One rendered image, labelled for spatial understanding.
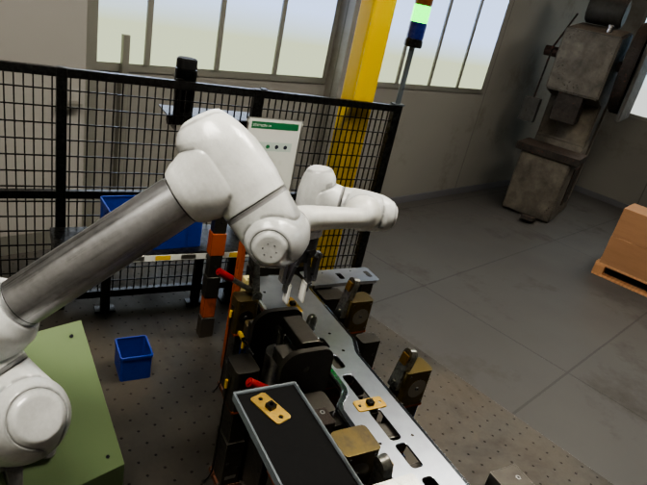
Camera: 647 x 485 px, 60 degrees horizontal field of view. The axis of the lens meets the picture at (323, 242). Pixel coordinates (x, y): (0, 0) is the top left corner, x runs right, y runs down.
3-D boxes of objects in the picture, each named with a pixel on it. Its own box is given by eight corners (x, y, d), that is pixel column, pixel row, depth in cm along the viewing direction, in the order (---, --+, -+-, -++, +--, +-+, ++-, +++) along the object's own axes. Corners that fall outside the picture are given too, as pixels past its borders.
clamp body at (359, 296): (358, 385, 195) (382, 300, 181) (329, 390, 189) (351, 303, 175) (349, 372, 200) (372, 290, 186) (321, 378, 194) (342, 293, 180)
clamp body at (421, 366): (409, 462, 167) (442, 369, 153) (376, 471, 161) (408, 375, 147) (397, 446, 172) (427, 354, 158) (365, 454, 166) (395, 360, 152)
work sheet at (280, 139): (289, 196, 222) (303, 120, 209) (236, 196, 211) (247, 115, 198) (287, 194, 224) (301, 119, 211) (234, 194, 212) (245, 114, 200)
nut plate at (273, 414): (292, 417, 107) (293, 412, 107) (277, 425, 105) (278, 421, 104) (263, 393, 112) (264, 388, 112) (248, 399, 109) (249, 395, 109)
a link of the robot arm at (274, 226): (326, 236, 114) (291, 180, 113) (317, 258, 97) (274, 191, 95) (274, 268, 117) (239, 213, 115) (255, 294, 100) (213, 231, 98)
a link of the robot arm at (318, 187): (289, 217, 159) (334, 229, 158) (299, 166, 153) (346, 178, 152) (297, 206, 169) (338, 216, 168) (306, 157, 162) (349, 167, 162)
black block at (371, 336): (368, 413, 183) (390, 340, 171) (342, 419, 178) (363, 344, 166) (359, 402, 187) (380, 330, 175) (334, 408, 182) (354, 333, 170)
